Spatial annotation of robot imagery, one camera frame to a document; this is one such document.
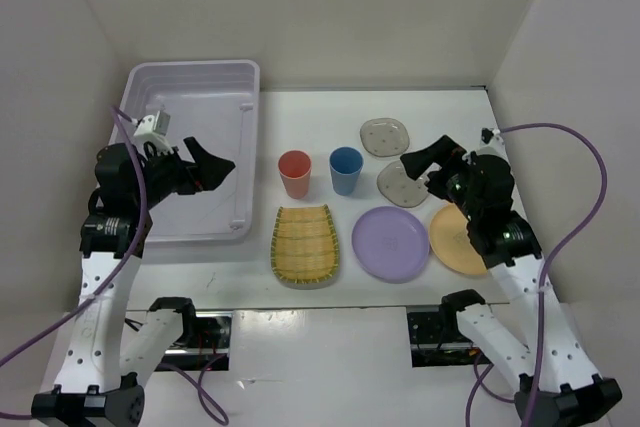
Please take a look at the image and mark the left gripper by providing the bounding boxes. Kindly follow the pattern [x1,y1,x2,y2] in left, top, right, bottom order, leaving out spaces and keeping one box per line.
[133,136,234,209]

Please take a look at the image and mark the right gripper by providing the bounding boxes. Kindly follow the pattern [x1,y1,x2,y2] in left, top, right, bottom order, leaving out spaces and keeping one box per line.
[399,133,478,218]

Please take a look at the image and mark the clear glass plate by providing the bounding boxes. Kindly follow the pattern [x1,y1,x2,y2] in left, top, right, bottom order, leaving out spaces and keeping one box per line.
[376,160,429,209]
[360,118,410,158]

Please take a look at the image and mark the yellow plastic plate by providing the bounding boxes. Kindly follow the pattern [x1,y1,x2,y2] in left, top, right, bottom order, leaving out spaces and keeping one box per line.
[428,205,488,277]

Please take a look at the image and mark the red plastic cup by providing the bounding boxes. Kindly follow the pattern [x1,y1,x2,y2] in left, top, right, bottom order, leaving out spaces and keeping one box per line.
[277,150,312,199]

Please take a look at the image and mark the purple plastic plate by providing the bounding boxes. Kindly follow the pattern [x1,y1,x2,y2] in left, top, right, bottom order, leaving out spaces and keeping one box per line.
[351,206,430,283]

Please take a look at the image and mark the blue plastic cup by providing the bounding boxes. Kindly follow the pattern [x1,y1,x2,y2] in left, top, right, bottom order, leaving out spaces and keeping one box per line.
[329,147,364,196]

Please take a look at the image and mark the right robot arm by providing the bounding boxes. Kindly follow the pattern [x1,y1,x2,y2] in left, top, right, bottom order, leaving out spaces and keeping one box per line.
[400,130,622,426]

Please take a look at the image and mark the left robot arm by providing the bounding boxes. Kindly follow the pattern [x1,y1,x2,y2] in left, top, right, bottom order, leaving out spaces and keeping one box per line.
[31,137,235,426]

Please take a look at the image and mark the translucent plastic bin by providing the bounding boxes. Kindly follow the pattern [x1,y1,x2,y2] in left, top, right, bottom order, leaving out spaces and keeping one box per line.
[120,60,260,244]

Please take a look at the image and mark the woven bamboo tray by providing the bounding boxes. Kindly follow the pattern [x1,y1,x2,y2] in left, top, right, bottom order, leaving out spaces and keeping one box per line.
[270,204,340,287]

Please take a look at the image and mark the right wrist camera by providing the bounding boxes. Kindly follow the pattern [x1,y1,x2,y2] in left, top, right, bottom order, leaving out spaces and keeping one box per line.
[479,128,504,155]

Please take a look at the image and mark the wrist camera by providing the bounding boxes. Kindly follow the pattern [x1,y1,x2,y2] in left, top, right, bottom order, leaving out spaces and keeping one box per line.
[133,111,171,141]
[479,128,504,155]

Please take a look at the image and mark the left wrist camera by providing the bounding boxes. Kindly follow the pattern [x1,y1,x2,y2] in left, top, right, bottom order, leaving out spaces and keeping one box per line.
[133,111,171,141]

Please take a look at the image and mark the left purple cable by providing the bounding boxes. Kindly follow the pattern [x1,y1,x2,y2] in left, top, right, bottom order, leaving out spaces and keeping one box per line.
[0,106,230,423]

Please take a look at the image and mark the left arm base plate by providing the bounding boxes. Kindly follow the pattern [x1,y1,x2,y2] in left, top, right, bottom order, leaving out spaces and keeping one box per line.
[124,310,234,372]

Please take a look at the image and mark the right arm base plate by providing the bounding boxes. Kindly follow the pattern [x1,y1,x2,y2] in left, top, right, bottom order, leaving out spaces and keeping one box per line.
[406,306,480,368]

